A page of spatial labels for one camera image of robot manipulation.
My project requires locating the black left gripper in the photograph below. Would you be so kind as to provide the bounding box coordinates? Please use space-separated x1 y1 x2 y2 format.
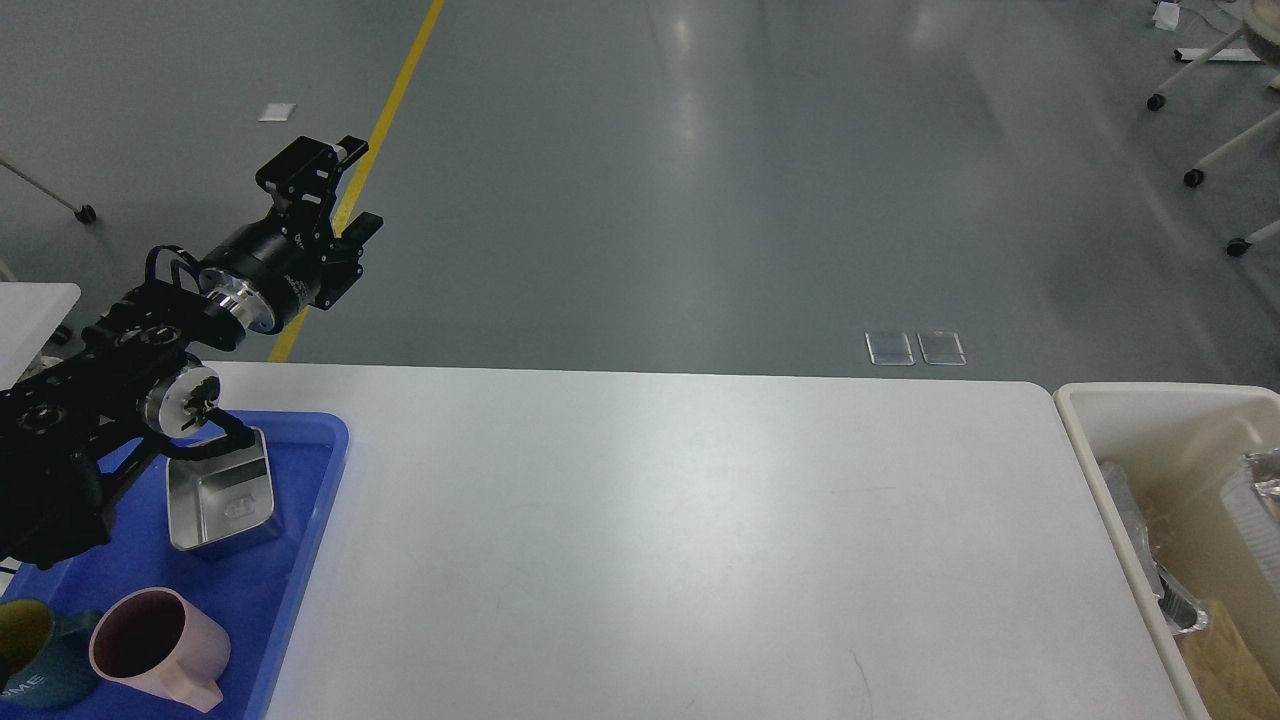
197 136 384 334

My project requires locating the stainless steel rectangular tin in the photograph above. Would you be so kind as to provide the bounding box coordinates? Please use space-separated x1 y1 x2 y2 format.
165 427 285 562

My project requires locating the pink ceramic mug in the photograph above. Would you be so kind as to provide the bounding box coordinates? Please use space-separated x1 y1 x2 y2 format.
88 585 230 714

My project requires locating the aluminium foil tray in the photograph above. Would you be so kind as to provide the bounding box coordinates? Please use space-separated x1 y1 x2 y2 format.
1220 448 1279 597

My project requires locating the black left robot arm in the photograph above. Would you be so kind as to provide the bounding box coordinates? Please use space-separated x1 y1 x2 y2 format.
1 136 384 569

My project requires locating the white paper on floor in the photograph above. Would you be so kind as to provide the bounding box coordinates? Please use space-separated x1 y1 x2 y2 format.
257 102 297 123

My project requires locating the rolling stand leg left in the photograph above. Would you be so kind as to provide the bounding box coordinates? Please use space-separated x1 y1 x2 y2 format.
1 155 99 225

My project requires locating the white side table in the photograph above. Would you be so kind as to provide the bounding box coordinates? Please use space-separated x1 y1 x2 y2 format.
1 281 81 391

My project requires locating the blue plastic tray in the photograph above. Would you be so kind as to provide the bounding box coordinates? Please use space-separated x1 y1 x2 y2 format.
3 410 349 719

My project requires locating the dark teal mug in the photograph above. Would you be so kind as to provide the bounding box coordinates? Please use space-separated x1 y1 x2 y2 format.
1 598 102 711

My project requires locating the clear floor plate left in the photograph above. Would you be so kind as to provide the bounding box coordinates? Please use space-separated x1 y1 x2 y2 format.
864 331 916 366

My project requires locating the clear floor plate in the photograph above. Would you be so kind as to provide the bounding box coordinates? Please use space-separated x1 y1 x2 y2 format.
864 331 916 366
916 331 968 366

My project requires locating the clear floor plate right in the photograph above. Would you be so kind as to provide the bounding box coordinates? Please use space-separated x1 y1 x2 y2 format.
916 331 968 366

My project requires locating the beige waste bin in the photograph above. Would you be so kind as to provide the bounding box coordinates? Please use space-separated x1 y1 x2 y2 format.
1053 383 1277 719

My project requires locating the foil tray in bin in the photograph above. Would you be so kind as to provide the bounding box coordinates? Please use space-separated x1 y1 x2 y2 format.
1100 461 1211 637

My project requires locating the white rolling chair base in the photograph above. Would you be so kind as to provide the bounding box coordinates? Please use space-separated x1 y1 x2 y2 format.
1146 1 1279 258

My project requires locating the brown paper in bin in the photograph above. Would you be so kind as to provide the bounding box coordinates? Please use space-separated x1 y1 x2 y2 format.
1178 601 1279 719

